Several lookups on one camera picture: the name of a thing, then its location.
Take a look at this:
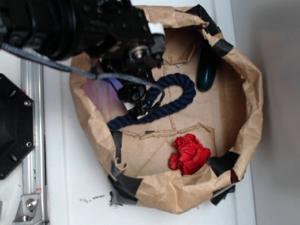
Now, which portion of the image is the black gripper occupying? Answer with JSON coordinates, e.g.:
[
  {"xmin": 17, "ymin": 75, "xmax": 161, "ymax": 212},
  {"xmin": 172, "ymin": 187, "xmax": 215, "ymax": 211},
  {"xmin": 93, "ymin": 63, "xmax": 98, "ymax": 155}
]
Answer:
[{"xmin": 93, "ymin": 0, "xmax": 165, "ymax": 120}]

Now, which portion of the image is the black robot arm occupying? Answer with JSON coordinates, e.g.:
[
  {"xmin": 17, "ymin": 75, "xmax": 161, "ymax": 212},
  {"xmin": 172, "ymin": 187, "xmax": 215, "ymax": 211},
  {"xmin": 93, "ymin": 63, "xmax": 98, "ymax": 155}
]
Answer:
[{"xmin": 0, "ymin": 0, "xmax": 165, "ymax": 120}]

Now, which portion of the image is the dark green oval object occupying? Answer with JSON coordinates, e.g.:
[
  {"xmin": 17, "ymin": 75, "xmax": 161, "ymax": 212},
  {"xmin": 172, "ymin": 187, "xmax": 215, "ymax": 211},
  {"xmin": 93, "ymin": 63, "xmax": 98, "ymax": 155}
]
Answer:
[{"xmin": 196, "ymin": 41, "xmax": 219, "ymax": 92}]

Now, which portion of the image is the crumpled red paper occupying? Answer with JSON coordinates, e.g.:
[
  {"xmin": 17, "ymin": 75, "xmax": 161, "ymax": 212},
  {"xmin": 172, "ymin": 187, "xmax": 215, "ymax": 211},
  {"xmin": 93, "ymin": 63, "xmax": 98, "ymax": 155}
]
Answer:
[{"xmin": 168, "ymin": 134, "xmax": 211, "ymax": 175}]

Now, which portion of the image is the brown paper bag container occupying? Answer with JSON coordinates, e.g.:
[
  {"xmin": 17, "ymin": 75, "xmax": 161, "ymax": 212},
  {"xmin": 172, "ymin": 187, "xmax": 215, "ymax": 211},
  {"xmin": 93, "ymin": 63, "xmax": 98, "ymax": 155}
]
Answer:
[{"xmin": 69, "ymin": 6, "xmax": 263, "ymax": 214}]

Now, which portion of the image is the dark blue rope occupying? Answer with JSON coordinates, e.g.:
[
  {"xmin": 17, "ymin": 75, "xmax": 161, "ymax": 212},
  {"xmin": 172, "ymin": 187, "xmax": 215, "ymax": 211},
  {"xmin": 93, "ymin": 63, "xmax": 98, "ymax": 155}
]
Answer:
[{"xmin": 107, "ymin": 73, "xmax": 196, "ymax": 132}]

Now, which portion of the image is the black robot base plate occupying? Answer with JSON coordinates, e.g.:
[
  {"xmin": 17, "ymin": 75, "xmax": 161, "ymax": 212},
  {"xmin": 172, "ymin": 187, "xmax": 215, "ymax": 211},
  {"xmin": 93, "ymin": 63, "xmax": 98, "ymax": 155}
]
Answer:
[{"xmin": 0, "ymin": 74, "xmax": 35, "ymax": 180}]

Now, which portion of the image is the grey braided cable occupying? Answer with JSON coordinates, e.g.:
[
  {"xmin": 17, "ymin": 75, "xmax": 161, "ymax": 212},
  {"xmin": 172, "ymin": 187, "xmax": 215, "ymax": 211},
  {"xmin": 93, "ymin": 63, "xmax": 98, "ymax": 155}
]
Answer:
[{"xmin": 1, "ymin": 42, "xmax": 165, "ymax": 113}]

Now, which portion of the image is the aluminium extrusion rail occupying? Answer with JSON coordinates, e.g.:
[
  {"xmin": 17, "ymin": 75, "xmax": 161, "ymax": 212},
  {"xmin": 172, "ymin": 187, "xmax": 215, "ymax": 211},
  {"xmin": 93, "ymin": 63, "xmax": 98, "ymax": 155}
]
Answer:
[{"xmin": 13, "ymin": 60, "xmax": 48, "ymax": 225}]

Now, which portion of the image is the metal corner bracket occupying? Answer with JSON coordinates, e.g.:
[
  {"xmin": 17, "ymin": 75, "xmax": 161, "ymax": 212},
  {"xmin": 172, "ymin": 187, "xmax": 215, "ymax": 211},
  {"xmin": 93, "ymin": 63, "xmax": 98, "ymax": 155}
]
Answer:
[{"xmin": 12, "ymin": 194, "xmax": 43, "ymax": 225}]

